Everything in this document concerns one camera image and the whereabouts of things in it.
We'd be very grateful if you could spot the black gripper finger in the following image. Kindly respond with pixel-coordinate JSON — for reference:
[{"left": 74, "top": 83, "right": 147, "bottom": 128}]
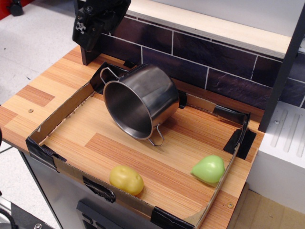
[
  {"left": 102, "top": 11, "right": 125, "bottom": 32},
  {"left": 72, "top": 7, "right": 105, "bottom": 52}
]

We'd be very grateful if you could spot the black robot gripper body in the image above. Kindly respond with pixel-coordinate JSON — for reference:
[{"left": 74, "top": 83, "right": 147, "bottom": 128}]
[{"left": 85, "top": 0, "right": 131, "bottom": 18}]

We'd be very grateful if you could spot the stainless steel pot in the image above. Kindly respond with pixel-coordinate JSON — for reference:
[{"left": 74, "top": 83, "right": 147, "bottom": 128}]
[{"left": 100, "top": 64, "right": 180, "bottom": 146}]

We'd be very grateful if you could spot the cardboard fence with black tape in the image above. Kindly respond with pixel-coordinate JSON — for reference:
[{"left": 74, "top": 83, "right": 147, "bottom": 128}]
[{"left": 26, "top": 69, "right": 260, "bottom": 229}]

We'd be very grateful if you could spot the black caster wheel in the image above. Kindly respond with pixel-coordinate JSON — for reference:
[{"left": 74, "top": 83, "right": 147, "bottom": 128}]
[{"left": 9, "top": 0, "right": 23, "bottom": 17}]

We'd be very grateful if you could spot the red object top left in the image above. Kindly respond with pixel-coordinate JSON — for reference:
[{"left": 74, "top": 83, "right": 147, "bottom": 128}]
[{"left": 0, "top": 0, "right": 11, "bottom": 20}]

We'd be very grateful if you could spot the light wooden shelf board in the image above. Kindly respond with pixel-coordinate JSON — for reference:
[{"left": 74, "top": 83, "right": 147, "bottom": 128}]
[{"left": 127, "top": 0, "right": 291, "bottom": 59}]

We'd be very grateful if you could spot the yellow plastic potato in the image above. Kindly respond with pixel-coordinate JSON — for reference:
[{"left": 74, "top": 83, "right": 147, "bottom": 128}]
[{"left": 109, "top": 165, "right": 144, "bottom": 196}]

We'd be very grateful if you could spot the green plastic pear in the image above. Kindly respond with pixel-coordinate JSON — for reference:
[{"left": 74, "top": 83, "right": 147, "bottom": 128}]
[{"left": 191, "top": 155, "right": 225, "bottom": 183}]

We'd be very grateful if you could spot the black oven control panel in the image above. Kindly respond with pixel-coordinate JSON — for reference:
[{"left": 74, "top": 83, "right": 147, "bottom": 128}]
[{"left": 76, "top": 201, "right": 156, "bottom": 229}]

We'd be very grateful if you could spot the white dish drainer sink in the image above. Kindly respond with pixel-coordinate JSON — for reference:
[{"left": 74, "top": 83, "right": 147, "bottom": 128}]
[{"left": 247, "top": 102, "right": 305, "bottom": 213}]

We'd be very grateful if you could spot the dark wooden left post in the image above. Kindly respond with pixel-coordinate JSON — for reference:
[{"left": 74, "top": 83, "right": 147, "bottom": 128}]
[{"left": 73, "top": 0, "right": 102, "bottom": 66}]

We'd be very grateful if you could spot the dark wooden post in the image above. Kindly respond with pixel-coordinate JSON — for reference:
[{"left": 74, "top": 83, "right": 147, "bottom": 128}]
[
  {"left": 73, "top": 0, "right": 102, "bottom": 66},
  {"left": 258, "top": 5, "right": 305, "bottom": 133}
]

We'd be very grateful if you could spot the dark wooden right post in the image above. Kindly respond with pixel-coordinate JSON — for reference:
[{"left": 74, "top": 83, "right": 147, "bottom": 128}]
[{"left": 258, "top": 5, "right": 305, "bottom": 133}]

